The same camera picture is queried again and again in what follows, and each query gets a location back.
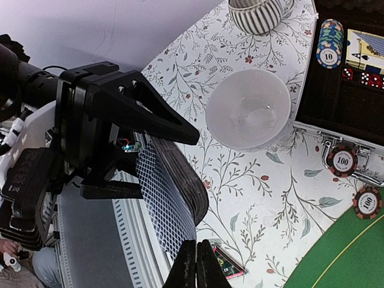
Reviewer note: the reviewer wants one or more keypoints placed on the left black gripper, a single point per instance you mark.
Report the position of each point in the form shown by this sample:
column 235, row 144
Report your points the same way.
column 89, row 96

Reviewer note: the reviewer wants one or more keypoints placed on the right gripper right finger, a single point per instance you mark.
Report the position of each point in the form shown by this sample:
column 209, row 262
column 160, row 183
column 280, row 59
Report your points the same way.
column 209, row 273

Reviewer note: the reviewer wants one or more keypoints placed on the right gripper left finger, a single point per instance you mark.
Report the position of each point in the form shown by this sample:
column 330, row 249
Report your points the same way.
column 183, row 271

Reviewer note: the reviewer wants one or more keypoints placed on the black red 100 chip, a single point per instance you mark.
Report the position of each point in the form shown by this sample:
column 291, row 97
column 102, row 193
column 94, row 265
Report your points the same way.
column 367, row 203

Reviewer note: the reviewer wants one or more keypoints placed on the red black triangle card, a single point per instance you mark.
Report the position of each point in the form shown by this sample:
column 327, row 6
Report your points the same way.
column 228, row 266

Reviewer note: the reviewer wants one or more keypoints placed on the floral tablecloth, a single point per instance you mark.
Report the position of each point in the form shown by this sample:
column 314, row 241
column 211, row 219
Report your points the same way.
column 267, row 208

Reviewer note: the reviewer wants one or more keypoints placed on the white ceramic bowl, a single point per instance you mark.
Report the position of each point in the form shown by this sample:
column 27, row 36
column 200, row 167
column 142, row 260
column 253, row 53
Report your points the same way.
column 249, row 110

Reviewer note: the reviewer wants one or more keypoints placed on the round green poker mat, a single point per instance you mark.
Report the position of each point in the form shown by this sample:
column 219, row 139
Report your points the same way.
column 349, row 254

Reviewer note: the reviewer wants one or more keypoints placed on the striped ceramic mug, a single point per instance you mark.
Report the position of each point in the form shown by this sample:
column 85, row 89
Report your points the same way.
column 260, row 16

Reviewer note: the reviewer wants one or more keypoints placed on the left poker chip stack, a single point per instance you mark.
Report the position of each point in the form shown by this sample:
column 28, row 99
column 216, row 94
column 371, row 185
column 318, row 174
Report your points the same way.
column 330, row 44

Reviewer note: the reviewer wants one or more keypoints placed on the red and black dice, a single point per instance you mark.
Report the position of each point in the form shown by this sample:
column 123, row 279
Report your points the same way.
column 365, row 78

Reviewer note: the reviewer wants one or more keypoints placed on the boxed playing card deck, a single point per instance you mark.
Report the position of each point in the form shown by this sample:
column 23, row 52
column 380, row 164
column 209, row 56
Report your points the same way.
column 364, row 51

